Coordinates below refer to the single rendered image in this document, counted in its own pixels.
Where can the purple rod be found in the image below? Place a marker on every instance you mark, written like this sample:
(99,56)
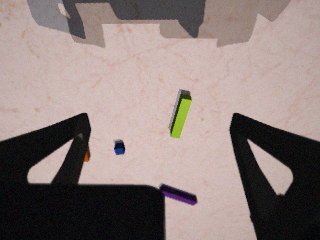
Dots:
(178,195)

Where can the small dark blue cube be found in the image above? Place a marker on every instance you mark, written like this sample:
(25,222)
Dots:
(119,148)

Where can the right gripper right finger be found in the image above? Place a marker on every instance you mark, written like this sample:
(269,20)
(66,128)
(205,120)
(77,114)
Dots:
(275,219)

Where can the orange rod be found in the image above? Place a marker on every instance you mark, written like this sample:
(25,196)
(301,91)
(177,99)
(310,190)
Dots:
(87,157)

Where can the lime green rectangular block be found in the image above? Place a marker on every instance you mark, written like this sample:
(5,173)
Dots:
(180,115)

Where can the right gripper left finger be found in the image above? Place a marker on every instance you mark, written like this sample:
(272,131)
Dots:
(20,153)

